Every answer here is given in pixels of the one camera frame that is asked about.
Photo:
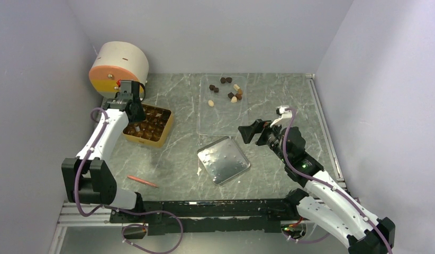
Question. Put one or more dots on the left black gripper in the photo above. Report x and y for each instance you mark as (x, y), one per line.
(141, 116)

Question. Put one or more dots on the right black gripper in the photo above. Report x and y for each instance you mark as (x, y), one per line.
(248, 132)

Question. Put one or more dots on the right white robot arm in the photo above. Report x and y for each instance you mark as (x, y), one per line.
(320, 199)

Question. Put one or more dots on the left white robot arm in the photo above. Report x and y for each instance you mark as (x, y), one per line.
(87, 177)

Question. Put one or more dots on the gold chocolate box tray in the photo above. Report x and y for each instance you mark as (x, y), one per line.
(154, 130)

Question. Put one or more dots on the square silver metal lid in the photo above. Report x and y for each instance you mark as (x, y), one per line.
(223, 160)

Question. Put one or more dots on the clear plastic tray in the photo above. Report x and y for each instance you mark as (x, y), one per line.
(227, 114)

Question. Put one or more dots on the round pastel drawer box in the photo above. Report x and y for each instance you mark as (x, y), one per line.
(117, 61)

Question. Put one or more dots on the red pen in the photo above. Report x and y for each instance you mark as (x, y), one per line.
(139, 180)

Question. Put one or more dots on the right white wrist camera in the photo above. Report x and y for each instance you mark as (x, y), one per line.
(284, 115)

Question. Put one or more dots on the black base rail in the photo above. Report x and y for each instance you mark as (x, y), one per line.
(270, 215)

